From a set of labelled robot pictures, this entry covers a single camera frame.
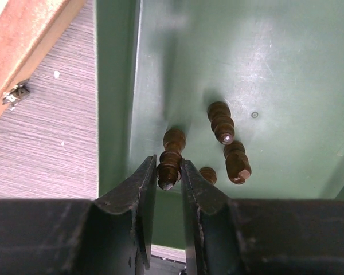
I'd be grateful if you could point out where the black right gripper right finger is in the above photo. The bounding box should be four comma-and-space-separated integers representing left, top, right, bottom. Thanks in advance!
181, 160, 344, 274

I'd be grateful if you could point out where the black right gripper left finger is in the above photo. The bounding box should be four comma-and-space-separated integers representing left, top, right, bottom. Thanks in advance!
0, 156, 157, 274

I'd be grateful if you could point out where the dark chess piece tall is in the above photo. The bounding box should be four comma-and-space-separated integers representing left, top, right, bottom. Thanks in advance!
157, 129, 186, 191

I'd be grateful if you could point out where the green piece tray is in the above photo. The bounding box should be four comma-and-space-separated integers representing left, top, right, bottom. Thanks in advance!
95, 0, 344, 250

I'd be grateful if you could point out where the dark chess piece in tray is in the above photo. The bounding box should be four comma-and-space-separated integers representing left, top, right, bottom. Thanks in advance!
199, 167, 217, 185
207, 101, 235, 145

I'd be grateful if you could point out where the dark chess piece slotted top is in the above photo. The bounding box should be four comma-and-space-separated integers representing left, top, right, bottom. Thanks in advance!
223, 141, 252, 185

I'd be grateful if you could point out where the metal chessboard latch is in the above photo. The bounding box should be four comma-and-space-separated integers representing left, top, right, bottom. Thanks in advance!
2, 79, 30, 112

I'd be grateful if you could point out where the wooden chessboard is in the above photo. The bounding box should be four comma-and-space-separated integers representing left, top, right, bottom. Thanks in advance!
0, 0, 85, 117

